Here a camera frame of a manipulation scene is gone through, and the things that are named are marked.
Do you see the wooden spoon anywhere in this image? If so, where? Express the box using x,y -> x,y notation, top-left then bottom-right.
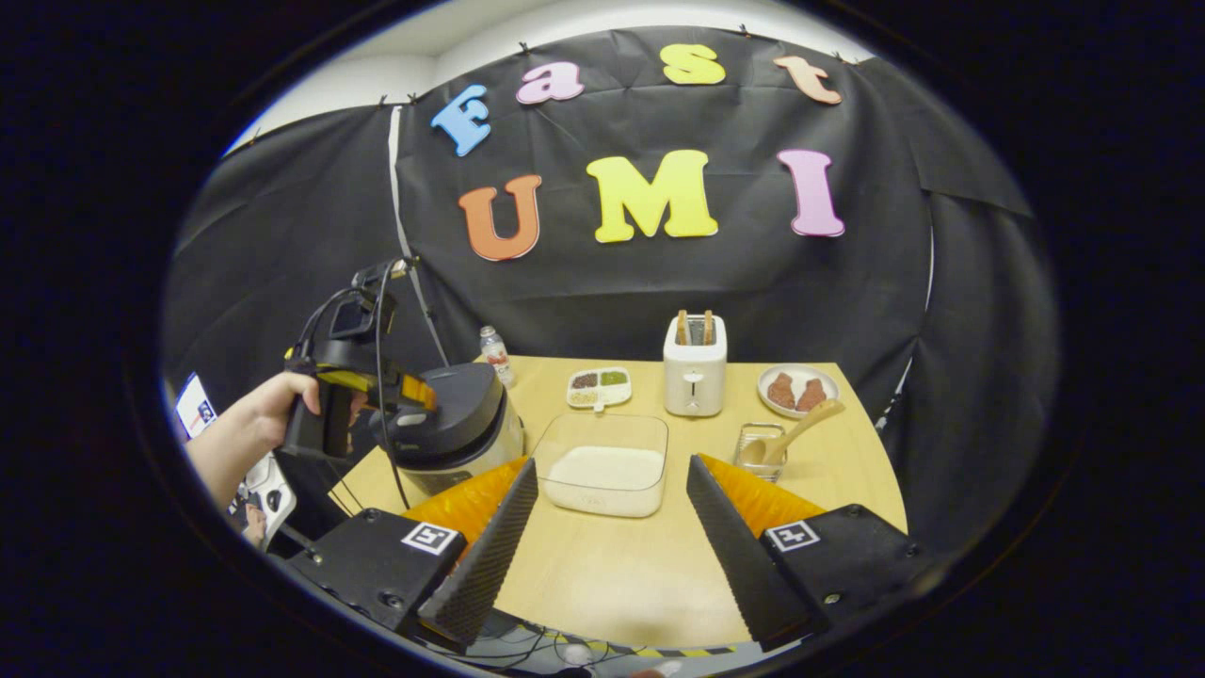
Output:
741,398 -> 846,467

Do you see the clear chopstick holder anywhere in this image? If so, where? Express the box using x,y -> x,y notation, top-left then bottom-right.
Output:
733,423 -> 788,483

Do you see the white plate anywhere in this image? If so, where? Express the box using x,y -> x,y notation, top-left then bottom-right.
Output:
758,363 -> 840,419

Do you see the white toaster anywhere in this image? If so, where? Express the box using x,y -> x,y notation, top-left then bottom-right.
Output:
663,311 -> 728,417

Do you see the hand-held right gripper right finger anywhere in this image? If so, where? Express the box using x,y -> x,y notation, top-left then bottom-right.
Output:
686,454 -> 928,653

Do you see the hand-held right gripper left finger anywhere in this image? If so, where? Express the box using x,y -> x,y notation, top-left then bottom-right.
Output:
287,457 -> 539,653

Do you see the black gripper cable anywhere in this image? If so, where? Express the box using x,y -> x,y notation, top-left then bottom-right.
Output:
287,259 -> 455,511

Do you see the black backdrop cloth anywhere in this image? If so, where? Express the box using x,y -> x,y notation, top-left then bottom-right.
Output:
162,26 -> 1060,557

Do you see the white divided dish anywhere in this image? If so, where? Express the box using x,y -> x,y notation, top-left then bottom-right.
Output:
566,366 -> 634,413

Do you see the black rice cooker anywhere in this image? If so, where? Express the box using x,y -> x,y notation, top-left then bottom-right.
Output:
369,363 -> 525,497

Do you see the clear container of rice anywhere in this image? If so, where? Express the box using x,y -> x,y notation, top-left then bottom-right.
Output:
532,412 -> 670,519

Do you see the bundle of floor cables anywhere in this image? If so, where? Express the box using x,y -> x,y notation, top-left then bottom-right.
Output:
466,610 -> 651,678

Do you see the white device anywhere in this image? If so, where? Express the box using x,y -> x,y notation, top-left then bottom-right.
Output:
231,452 -> 298,553

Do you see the small clear bottle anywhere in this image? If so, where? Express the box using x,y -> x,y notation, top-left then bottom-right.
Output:
479,326 -> 515,389

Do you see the yellow black hazard tape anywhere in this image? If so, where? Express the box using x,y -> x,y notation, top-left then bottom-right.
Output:
602,644 -> 737,661

